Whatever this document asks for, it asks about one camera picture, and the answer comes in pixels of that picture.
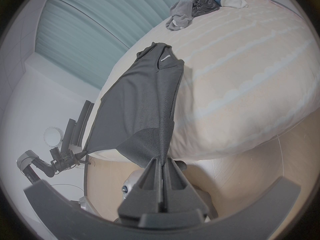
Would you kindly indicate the black sleeveless top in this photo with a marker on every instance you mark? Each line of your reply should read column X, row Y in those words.
column 140, row 96

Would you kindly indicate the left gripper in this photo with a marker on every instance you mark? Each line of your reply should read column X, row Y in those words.
column 66, row 161

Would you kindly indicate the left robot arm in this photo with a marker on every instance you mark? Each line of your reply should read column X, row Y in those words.
column 27, row 159

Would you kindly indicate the round white object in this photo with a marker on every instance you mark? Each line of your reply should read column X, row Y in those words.
column 52, row 136

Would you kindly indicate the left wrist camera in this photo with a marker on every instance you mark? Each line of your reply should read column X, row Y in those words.
column 55, row 154

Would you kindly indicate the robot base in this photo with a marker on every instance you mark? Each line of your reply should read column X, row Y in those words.
column 131, row 181

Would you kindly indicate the bed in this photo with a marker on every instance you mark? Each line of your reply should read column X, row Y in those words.
column 237, row 84

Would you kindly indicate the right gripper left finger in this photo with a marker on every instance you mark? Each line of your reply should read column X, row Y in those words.
column 146, row 194

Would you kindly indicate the black shiny garment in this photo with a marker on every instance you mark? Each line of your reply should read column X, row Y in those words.
column 205, row 5

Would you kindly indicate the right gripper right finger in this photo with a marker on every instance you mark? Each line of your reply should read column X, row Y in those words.
column 180, row 194

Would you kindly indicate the grey garment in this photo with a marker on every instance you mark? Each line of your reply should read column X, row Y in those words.
column 178, row 15

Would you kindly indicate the blue-green curtain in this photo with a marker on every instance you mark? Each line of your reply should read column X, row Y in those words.
column 75, row 46
column 120, row 11

